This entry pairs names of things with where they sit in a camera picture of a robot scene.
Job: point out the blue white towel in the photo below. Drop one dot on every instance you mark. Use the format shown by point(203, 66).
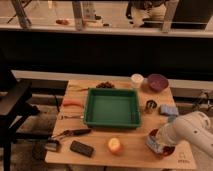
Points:
point(153, 145)

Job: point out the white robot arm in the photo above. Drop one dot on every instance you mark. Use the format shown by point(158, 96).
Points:
point(193, 127)

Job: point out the purple bowl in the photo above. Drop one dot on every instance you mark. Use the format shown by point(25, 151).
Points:
point(157, 82)

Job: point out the dark grapes bunch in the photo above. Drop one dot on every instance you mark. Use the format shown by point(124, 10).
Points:
point(105, 85)

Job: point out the green plastic tray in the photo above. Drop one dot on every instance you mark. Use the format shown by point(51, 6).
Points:
point(116, 108)

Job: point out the white cup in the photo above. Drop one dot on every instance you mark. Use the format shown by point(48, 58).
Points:
point(136, 80)

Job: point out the orange carrot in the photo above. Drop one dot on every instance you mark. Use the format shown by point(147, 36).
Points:
point(68, 102)

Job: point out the metal cup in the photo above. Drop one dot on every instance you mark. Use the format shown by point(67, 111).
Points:
point(151, 105)

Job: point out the orange fruit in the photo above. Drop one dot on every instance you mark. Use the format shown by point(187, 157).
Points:
point(114, 145)

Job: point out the blue sponge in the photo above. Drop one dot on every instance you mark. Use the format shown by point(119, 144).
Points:
point(169, 110)

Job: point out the black rectangular block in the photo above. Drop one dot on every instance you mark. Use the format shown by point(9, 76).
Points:
point(81, 148)

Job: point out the small black silver tool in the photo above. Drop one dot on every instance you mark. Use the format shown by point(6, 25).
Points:
point(52, 145)

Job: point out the black chair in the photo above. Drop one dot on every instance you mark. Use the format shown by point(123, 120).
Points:
point(14, 110)

